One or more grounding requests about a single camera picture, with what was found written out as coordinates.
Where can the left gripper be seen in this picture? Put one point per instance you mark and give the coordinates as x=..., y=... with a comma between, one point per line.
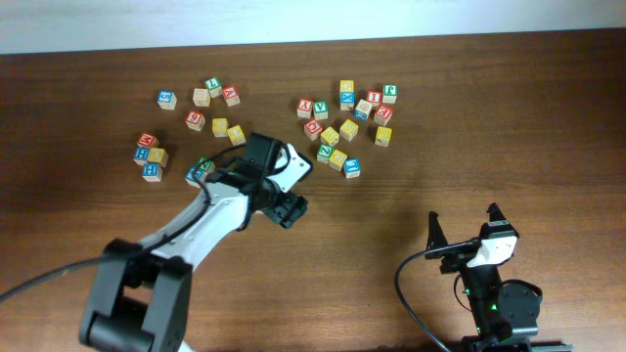
x=288, y=209

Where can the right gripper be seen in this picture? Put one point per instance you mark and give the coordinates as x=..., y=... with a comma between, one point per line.
x=454, y=262

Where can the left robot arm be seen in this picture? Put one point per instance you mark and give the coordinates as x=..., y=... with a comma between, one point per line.
x=141, y=295

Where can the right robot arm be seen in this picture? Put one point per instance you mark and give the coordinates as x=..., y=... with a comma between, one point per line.
x=505, y=312

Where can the green Z block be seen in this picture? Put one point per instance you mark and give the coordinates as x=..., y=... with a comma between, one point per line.
x=324, y=153

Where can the yellow block tilted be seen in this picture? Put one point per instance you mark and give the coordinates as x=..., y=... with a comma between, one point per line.
x=236, y=135

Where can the green N block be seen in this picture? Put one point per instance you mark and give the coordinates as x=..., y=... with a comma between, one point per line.
x=205, y=165

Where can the red Q block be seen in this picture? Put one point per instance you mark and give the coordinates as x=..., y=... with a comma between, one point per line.
x=312, y=129

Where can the blue P block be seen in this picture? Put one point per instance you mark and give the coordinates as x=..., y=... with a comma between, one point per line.
x=193, y=176

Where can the yellow block left pair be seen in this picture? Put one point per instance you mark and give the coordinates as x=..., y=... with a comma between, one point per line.
x=219, y=127

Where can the blue lower right block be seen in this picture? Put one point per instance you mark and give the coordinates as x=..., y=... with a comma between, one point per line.
x=352, y=168

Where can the red Y block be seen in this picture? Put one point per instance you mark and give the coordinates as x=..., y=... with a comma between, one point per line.
x=304, y=108

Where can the green V block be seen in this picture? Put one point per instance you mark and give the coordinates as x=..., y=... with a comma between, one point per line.
x=320, y=110

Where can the yellow U block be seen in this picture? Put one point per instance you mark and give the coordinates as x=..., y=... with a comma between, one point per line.
x=348, y=130

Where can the red 6 block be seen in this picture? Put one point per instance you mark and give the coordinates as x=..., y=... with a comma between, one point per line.
x=195, y=120

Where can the red A block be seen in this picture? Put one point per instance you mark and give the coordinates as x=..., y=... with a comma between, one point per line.
x=231, y=96

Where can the plain wooden block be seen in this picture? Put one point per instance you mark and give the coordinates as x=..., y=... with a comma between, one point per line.
x=201, y=98

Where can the yellow O block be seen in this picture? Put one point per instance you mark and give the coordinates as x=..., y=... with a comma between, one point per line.
x=158, y=156

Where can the blue H block lower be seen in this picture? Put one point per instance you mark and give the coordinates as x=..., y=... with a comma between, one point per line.
x=152, y=172

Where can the blue h block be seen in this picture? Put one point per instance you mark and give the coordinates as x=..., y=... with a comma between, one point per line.
x=152, y=172
x=141, y=155

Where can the blue X block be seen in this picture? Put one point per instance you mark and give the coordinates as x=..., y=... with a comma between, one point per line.
x=346, y=100

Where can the green T block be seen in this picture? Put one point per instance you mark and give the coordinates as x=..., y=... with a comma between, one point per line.
x=213, y=86

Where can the blue side wooden block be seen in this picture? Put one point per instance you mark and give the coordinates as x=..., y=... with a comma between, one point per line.
x=363, y=109

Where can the yellow top block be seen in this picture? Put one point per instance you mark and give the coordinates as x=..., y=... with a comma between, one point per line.
x=346, y=86

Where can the blue H block upper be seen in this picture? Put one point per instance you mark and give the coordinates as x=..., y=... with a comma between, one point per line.
x=141, y=155

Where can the red M block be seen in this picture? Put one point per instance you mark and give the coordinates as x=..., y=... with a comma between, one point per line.
x=148, y=141

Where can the red E block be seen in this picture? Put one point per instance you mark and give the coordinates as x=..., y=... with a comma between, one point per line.
x=383, y=115

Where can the blue 5 block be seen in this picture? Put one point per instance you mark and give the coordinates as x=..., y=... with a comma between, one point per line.
x=166, y=100

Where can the red I block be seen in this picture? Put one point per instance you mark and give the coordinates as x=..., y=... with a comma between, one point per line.
x=374, y=98

